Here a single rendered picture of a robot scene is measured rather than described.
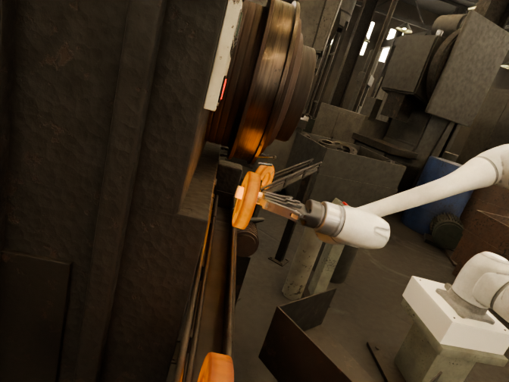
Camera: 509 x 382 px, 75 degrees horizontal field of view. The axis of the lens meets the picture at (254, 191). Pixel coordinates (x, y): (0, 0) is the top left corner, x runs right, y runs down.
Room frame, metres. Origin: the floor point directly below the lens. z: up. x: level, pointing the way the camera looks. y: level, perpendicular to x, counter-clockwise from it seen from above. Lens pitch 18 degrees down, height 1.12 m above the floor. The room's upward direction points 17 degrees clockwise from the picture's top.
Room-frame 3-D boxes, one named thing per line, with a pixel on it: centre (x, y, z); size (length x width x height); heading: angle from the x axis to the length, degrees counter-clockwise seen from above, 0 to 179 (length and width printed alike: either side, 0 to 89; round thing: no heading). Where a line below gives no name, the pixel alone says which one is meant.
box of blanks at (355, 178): (3.65, -0.82, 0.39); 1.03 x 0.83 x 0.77; 114
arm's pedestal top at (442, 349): (1.33, -1.04, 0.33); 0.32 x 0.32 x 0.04; 10
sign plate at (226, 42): (0.67, 0.13, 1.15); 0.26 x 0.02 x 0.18; 9
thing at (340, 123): (5.36, -1.11, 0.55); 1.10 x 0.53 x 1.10; 29
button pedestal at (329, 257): (1.81, -0.55, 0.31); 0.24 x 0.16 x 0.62; 9
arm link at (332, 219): (0.87, -0.22, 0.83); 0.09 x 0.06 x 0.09; 9
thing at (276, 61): (1.03, 0.07, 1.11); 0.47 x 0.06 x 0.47; 9
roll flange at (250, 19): (1.01, 0.15, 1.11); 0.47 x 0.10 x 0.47; 9
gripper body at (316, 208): (0.86, -0.14, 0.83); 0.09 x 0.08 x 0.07; 99
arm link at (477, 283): (1.32, -1.05, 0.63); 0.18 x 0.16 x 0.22; 28
